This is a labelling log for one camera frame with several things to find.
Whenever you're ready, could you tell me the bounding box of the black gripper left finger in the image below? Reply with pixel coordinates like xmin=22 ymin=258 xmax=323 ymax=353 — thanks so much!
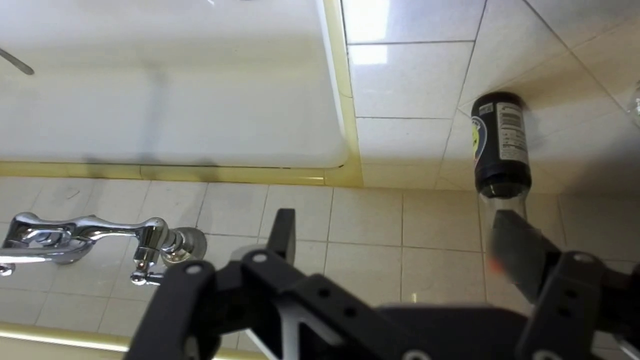
xmin=124 ymin=206 xmax=408 ymax=360

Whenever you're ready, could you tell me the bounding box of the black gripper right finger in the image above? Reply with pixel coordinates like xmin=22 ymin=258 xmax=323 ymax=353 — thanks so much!
xmin=488 ymin=209 xmax=640 ymax=360

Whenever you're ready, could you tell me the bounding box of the dark soy sauce bottle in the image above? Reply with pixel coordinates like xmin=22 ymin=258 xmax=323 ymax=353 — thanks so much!
xmin=468 ymin=91 xmax=533 ymax=222

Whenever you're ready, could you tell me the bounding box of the white kitchen sink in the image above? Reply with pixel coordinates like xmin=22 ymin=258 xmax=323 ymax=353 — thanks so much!
xmin=0 ymin=0 xmax=365 ymax=191

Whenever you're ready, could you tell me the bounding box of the chrome sink faucet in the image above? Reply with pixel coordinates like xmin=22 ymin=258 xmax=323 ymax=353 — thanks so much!
xmin=0 ymin=211 xmax=209 ymax=290

